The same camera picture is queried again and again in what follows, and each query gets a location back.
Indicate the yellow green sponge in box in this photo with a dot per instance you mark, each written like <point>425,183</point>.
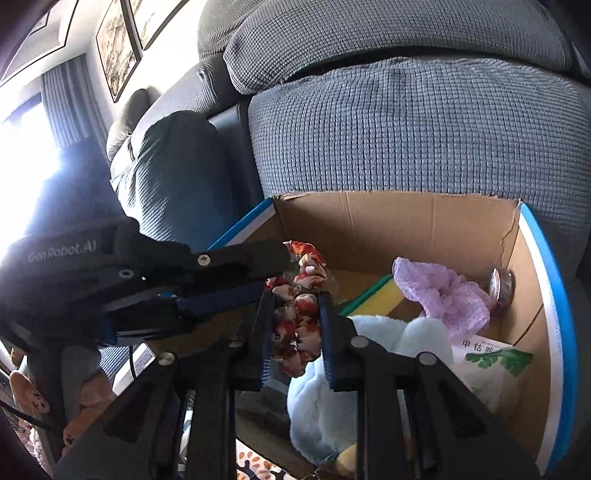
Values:
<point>380,299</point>

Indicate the large framed painting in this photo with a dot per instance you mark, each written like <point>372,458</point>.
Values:
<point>152,16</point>

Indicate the white plush toy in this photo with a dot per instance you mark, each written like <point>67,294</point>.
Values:
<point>323,422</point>

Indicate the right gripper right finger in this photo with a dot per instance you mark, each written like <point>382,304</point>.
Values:
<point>416,419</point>

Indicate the grey window curtain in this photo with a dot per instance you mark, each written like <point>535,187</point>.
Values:
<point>70,104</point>

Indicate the pink foil round container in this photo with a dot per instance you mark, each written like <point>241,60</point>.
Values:
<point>501,288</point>

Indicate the grey blue sofa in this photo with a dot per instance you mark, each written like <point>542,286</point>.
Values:
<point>453,97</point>

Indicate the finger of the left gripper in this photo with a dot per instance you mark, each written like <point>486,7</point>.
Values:
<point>254,261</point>
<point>166,315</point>

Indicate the green printed plastic bag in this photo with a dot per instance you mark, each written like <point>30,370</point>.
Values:
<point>493,371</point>

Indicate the blue cardboard box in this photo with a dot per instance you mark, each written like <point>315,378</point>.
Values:
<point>479,266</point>

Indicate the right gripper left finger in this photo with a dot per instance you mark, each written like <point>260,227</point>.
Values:
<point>177,419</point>

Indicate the left framed painting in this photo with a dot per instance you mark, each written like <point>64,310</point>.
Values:
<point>118,46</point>

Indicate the blue throw pillow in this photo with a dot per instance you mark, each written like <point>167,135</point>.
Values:
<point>177,185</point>

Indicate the red floral scrunchie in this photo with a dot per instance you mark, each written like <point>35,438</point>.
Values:
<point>297,336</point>

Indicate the person's left hand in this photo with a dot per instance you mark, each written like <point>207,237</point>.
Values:
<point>83,404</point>

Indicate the white tissue pack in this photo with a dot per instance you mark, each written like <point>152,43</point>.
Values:
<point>252,466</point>

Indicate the purple scrunchie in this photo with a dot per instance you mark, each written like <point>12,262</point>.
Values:
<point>462,305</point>

